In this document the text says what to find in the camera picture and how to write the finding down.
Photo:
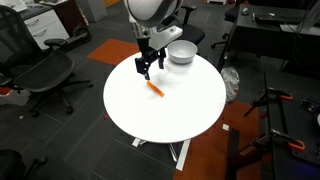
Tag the grey computer mouse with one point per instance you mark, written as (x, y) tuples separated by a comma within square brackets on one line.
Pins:
[(245, 10)]

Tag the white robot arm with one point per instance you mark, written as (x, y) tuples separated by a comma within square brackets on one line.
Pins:
[(151, 11)]

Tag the black upright post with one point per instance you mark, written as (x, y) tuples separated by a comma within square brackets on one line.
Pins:
[(232, 153)]

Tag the black keyboard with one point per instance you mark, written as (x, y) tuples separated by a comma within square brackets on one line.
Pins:
[(280, 18)]

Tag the black office desk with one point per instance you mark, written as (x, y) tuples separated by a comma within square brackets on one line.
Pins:
[(266, 36)]

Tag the white drawer cabinet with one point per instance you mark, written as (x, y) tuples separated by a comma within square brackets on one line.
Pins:
[(46, 26)]

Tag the black rolling desk chair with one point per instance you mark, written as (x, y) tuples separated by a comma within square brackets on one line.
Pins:
[(226, 23)]

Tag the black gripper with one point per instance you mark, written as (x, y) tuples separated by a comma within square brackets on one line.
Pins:
[(146, 50)]

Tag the black perforated work table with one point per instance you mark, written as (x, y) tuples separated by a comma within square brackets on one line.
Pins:
[(296, 133)]

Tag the small white paper scrap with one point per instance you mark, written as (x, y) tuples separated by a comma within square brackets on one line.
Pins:
[(225, 127)]

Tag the white round bowl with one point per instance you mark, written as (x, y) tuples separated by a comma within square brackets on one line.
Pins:
[(181, 53)]

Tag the crumpled white plastic bag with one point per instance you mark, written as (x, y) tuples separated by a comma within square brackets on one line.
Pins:
[(230, 83)]

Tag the black padded office chair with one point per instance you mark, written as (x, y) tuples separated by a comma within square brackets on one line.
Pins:
[(191, 31)]

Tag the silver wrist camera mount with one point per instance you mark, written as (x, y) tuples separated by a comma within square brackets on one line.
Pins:
[(165, 36)]

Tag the white table base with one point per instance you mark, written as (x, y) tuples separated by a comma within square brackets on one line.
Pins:
[(181, 155)]

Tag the black mesh office chair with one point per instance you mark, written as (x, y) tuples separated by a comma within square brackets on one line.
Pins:
[(36, 66)]

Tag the orange highlighter marker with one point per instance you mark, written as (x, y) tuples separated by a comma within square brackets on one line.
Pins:
[(155, 89)]

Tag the dark wooden cabinet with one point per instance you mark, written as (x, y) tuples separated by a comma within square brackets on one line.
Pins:
[(70, 16)]

